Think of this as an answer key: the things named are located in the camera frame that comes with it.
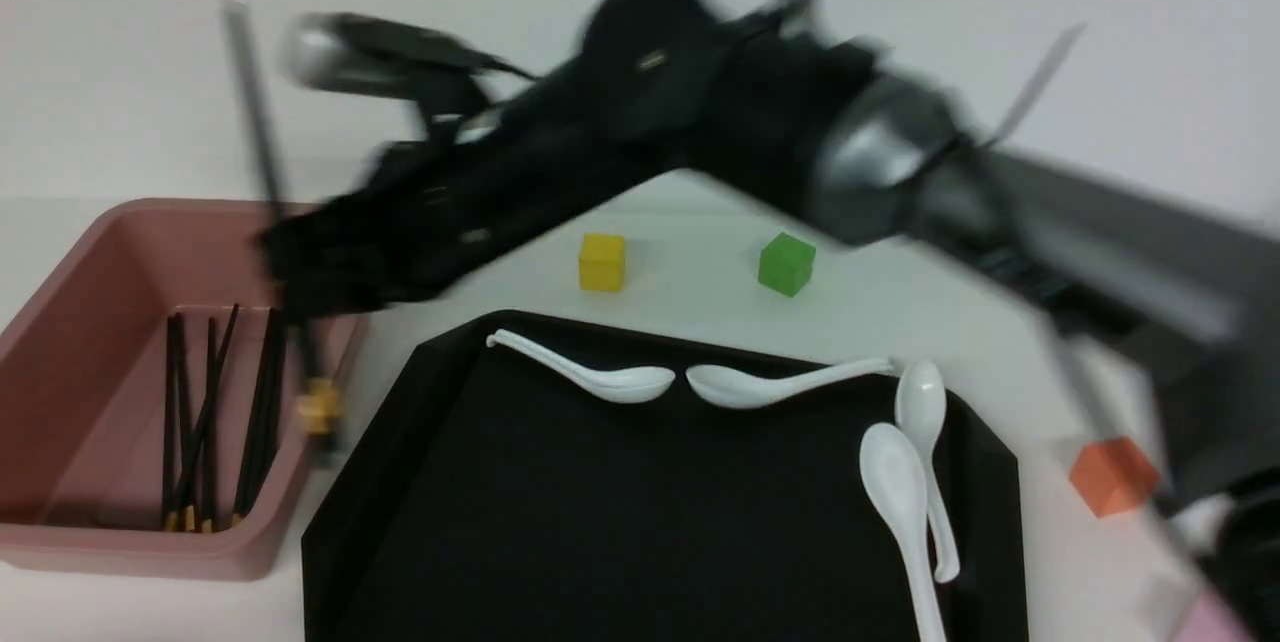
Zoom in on yellow cube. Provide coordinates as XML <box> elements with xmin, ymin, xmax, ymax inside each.
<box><xmin>579</xmin><ymin>233</ymin><xmax>627</xmax><ymax>294</ymax></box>

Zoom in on black chopstick slanted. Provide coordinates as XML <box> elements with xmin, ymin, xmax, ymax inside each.
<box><xmin>161</xmin><ymin>304</ymin><xmax>241</xmax><ymax>535</ymax></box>

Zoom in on pink cube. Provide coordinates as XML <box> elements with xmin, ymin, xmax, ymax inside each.
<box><xmin>1169</xmin><ymin>590</ymin><xmax>1253</xmax><ymax>642</ymax></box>

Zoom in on black chopstick yellow tip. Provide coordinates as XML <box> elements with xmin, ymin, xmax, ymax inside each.
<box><xmin>220</xmin><ymin>0</ymin><xmax>342</xmax><ymax>466</ymax></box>

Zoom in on green cube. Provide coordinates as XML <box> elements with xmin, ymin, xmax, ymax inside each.
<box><xmin>756</xmin><ymin>231</ymin><xmax>817</xmax><ymax>297</ymax></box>

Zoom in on white spoon centre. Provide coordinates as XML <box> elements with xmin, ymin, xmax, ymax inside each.
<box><xmin>685</xmin><ymin>358</ymin><xmax>895</xmax><ymax>411</ymax></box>

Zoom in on black chopstick rightmost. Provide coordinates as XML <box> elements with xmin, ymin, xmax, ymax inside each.
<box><xmin>247</xmin><ymin>309</ymin><xmax>288</xmax><ymax>515</ymax></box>

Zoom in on orange cube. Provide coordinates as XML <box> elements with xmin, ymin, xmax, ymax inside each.
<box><xmin>1068</xmin><ymin>436</ymin><xmax>1161</xmax><ymax>519</ymax></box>

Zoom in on black plastic tray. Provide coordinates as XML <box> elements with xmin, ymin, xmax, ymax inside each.
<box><xmin>301</xmin><ymin>309</ymin><xmax>1030</xmax><ymax>642</ymax></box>

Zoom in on black chopstick leftmost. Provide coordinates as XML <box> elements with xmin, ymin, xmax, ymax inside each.
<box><xmin>161</xmin><ymin>315</ymin><xmax>180</xmax><ymax>532</ymax></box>

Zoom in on pink plastic bin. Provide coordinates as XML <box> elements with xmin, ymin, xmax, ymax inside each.
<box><xmin>1</xmin><ymin>200</ymin><xmax>310</xmax><ymax>581</ymax></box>

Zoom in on white spoon far left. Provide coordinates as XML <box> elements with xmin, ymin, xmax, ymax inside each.
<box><xmin>485</xmin><ymin>329</ymin><xmax>676</xmax><ymax>405</ymax></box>

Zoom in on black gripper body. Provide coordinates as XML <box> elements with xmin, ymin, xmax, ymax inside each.
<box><xmin>259</xmin><ymin>13</ymin><xmax>669</xmax><ymax>318</ymax></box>

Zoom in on white spoon lower right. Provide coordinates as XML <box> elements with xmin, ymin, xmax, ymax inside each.
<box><xmin>859</xmin><ymin>423</ymin><xmax>947</xmax><ymax>641</ymax></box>

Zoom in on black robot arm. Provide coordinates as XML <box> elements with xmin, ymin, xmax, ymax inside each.
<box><xmin>237</xmin><ymin>0</ymin><xmax>1277</xmax><ymax>641</ymax></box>

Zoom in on white spoon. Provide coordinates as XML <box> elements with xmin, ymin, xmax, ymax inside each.
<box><xmin>685</xmin><ymin>358</ymin><xmax>895</xmax><ymax>411</ymax></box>
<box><xmin>485</xmin><ymin>329</ymin><xmax>676</xmax><ymax>405</ymax></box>
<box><xmin>893</xmin><ymin>359</ymin><xmax>961</xmax><ymax>584</ymax></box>
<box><xmin>859</xmin><ymin>423</ymin><xmax>947</xmax><ymax>641</ymax></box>

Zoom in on white spoon upper right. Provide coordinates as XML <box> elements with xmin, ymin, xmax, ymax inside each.
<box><xmin>893</xmin><ymin>359</ymin><xmax>961</xmax><ymax>584</ymax></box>

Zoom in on black chopstick middle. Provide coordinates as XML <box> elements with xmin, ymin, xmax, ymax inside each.
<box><xmin>200</xmin><ymin>317</ymin><xmax>221</xmax><ymax>535</ymax></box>

